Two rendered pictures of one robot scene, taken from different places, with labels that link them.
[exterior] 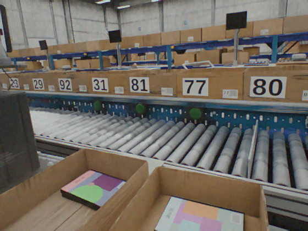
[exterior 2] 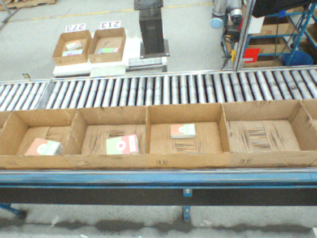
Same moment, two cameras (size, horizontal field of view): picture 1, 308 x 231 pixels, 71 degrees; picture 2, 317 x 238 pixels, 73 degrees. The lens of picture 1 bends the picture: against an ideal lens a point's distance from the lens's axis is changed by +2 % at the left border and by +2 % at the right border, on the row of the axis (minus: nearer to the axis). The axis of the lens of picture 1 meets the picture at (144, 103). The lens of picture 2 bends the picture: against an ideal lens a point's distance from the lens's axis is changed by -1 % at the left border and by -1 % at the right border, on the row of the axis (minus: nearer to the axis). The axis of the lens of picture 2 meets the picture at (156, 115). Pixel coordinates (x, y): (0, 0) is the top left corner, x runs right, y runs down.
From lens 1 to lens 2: 2.43 m
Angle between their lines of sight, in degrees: 112
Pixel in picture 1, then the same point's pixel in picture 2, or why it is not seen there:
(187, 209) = not seen: hidden behind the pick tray
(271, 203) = not seen: hidden behind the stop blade
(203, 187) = (69, 59)
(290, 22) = not seen: outside the picture
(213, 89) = (46, 119)
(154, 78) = (106, 110)
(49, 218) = (115, 45)
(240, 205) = (60, 63)
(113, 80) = (171, 109)
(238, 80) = (20, 114)
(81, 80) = (234, 107)
